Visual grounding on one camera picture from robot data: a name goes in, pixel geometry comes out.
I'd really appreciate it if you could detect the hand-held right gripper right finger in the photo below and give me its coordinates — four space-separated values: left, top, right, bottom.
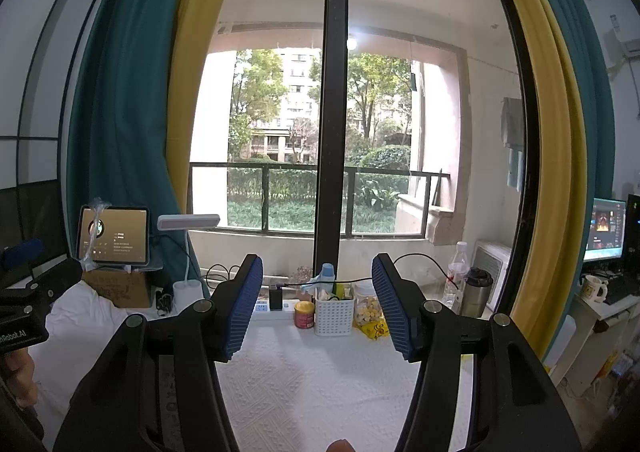
371 252 583 452

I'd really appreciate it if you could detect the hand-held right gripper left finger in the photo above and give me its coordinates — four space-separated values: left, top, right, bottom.
52 253 264 452

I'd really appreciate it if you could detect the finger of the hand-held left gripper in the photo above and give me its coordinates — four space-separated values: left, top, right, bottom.
0 238 83 306

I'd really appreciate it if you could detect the person's left hand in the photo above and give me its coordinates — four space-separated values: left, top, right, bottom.
0 349 38 405

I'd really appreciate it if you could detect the clear snack jar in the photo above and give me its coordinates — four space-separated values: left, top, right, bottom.
352 282 383 325

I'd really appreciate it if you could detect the yellow duck snack bag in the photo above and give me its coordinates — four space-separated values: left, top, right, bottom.
357 319 391 340

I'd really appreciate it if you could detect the white power strip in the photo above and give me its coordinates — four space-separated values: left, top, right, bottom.
255 299 298 320

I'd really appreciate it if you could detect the white plastic basket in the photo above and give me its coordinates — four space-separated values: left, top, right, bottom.
314 289 357 337

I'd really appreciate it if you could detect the red tin can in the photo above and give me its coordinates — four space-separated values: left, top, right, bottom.
293 301 317 329

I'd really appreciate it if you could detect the white cloth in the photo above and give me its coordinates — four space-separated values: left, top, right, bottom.
30 279 176 448

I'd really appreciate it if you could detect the clear water bottle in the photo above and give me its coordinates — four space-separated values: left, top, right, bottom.
442 241 472 313

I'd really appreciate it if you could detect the steel thermos mug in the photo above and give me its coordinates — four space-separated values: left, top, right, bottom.
461 267 495 318

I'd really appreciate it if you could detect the tablet with stand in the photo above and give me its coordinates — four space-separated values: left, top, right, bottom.
77 204 152 267

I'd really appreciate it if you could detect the white quilted table cover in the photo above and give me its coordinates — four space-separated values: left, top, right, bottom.
30 312 476 452

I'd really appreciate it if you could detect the cardboard box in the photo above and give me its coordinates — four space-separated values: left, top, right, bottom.
80 264 153 309

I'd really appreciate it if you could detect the white desk lamp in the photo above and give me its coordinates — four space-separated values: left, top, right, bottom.
157 213 221 312

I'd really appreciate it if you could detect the balcony railing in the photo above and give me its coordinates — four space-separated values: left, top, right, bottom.
190 162 451 239

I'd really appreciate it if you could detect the outdoor condenser unit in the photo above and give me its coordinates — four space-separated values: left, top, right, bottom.
472 239 513 313

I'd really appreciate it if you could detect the black framed partition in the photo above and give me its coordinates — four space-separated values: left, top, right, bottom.
0 0 116 283

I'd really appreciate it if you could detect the teal curtain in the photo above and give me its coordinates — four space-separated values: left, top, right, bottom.
510 0 616 283
65 0 201 293

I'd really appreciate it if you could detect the white computer desk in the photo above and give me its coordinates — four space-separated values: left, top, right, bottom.
542 292 640 398

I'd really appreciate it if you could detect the white printed mug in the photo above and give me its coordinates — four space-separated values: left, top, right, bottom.
580 274 610 304

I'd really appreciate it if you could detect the yellow curtain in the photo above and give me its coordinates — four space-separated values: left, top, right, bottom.
477 0 588 358
165 0 253 273

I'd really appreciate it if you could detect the grey hanging cloth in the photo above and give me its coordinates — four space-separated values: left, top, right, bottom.
500 96 525 192

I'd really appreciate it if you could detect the computer monitor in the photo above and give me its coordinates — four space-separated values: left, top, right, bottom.
582 198 628 264

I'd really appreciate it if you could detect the black keyboard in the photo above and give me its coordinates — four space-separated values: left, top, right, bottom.
605 277 640 304

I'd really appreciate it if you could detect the black computer tower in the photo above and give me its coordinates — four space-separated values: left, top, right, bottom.
626 193 640 273

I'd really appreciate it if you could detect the black long cable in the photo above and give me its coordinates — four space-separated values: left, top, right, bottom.
392 252 461 298

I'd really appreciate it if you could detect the black window frame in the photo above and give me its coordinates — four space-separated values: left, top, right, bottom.
240 0 541 320

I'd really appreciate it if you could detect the wall air conditioner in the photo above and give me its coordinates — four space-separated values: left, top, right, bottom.
602 14 640 60

